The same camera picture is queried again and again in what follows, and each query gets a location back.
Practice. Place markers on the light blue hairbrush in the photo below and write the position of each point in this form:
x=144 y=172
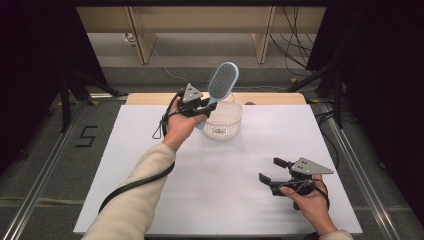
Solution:
x=221 y=81

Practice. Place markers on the black curtain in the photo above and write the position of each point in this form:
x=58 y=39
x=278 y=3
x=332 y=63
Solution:
x=33 y=66
x=383 y=83

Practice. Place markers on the black tripod stand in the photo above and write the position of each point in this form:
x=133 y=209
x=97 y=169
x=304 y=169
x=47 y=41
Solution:
x=65 y=103
x=338 y=100

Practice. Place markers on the metal floor rail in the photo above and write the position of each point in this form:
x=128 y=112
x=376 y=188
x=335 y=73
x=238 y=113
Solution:
x=360 y=173
x=40 y=186

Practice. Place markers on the person's right hand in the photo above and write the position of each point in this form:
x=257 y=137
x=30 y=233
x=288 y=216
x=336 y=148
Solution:
x=311 y=205

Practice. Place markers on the person's left hand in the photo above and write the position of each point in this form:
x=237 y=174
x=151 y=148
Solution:
x=180 y=128

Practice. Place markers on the white table mat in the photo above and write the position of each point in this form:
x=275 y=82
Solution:
x=216 y=173

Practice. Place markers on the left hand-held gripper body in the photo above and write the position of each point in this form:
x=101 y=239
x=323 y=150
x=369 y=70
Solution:
x=190 y=95

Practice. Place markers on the beige wooden bench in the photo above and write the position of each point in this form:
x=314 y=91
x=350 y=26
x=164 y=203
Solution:
x=200 y=20

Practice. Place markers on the wooden table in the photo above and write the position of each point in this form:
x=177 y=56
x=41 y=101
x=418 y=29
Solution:
x=150 y=99

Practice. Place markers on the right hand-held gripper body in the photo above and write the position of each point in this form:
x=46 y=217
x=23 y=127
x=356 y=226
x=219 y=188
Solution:
x=308 y=166

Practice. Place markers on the white plastic basket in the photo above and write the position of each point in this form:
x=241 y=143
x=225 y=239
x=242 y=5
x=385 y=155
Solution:
x=228 y=121

